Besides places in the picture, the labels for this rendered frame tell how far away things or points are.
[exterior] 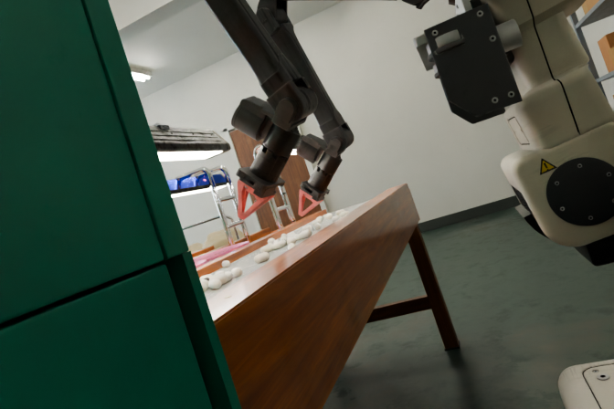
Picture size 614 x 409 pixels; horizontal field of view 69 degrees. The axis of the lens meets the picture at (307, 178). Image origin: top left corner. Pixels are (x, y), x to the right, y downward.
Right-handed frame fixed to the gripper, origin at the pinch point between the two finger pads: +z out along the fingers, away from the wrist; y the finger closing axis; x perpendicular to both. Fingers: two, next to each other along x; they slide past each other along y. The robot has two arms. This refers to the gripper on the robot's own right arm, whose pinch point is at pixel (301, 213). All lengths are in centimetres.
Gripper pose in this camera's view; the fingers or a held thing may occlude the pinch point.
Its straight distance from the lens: 130.4
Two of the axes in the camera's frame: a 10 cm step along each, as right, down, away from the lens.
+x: 8.3, 5.1, -2.4
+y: -3.1, 0.7, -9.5
